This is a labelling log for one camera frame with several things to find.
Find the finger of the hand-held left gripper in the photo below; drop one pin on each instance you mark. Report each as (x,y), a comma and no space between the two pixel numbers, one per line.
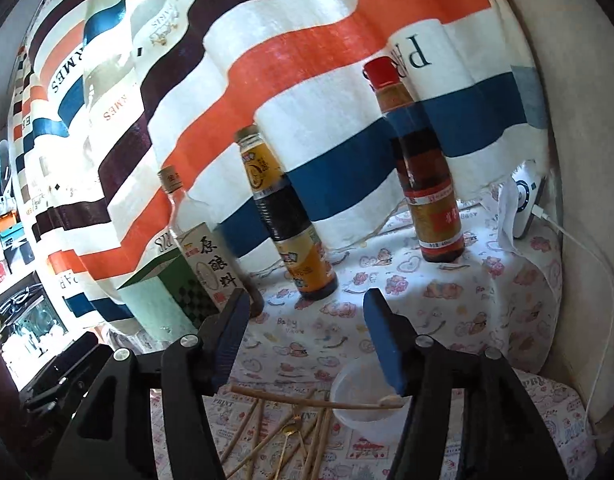
(62,370)

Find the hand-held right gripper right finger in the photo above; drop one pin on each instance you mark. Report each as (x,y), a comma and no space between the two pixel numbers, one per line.
(387,340)

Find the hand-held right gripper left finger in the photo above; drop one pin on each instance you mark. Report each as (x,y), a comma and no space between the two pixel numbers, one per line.
(233,330)

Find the translucent plastic cup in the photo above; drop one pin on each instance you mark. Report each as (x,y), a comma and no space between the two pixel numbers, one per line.
(357,420)

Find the strawberry print cloth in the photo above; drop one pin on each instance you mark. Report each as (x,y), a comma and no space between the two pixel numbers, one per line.
(287,370)

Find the clear bottle with white label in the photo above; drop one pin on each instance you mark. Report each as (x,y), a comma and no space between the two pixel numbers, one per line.
(207,260)

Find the green checkered box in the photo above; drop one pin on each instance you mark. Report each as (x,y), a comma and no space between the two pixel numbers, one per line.
(157,300)

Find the storage shelf with boxes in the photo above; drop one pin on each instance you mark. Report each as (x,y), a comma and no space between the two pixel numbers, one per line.
(12,270)

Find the gold spoon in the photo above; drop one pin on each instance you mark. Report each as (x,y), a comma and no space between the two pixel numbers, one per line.
(289,430)

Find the dark sauce bottle yellow label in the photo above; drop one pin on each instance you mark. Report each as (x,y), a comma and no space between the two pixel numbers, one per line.
(282,210)

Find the red-capped sauce bottle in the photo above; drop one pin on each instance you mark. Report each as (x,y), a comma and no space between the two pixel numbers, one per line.
(427,185)

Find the white electronic device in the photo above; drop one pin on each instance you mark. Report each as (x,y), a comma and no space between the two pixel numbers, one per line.
(524,200)

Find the striped blanket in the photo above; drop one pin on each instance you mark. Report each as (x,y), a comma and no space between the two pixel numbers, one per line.
(287,60)

